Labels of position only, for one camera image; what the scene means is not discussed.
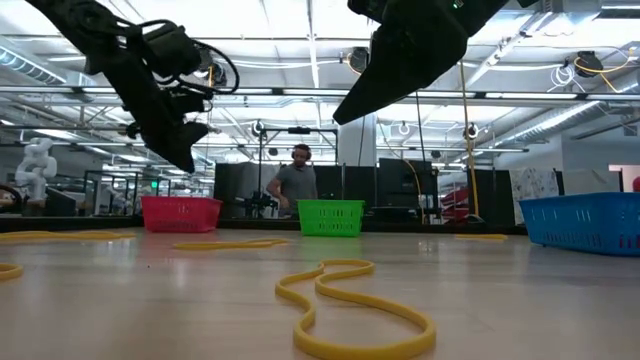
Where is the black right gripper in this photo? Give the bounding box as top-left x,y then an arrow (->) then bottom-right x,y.
332,0 -> 474,127

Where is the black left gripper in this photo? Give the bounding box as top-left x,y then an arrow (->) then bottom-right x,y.
84,47 -> 211,175

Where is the yellow rubber band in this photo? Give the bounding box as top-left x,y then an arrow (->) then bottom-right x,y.
274,258 -> 437,360
172,238 -> 290,252
453,233 -> 510,242
0,263 -> 25,282
0,230 -> 137,243

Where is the red plastic basket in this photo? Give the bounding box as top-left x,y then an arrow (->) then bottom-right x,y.
140,195 -> 224,234

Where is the long ceiling light bar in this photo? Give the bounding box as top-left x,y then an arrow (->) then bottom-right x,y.
0,84 -> 624,102

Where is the white robot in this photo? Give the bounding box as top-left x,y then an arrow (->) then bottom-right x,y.
13,137 -> 59,202

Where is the red cart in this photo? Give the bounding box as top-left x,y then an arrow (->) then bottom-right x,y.
439,187 -> 472,222

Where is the green plastic basket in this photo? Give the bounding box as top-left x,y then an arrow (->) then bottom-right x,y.
296,199 -> 366,238

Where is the black round hoop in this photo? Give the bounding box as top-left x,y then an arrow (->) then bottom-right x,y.
0,182 -> 25,211

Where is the blue plastic basket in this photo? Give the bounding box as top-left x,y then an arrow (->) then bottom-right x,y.
518,191 -> 640,258

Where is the black ceiling cable reel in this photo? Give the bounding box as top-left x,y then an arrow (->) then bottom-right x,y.
347,46 -> 375,75
198,45 -> 229,87
573,49 -> 606,80

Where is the black hanging cable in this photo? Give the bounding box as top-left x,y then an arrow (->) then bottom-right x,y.
356,125 -> 370,167
412,91 -> 428,165

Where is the black camera rig stand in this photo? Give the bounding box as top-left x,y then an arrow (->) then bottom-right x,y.
242,119 -> 340,214

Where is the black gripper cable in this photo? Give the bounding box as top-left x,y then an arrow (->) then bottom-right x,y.
187,38 -> 241,96

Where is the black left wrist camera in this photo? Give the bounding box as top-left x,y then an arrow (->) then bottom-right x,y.
143,20 -> 202,77

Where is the black metal table frame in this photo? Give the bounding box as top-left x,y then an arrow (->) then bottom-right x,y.
0,214 -> 527,235

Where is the black frame enclosure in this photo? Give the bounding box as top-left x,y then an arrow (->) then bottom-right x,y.
82,169 -> 174,217

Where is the yellow hanging cable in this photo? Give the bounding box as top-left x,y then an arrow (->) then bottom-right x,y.
457,58 -> 482,219

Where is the black partition wall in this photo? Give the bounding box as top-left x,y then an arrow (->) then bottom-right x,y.
213,157 -> 516,227

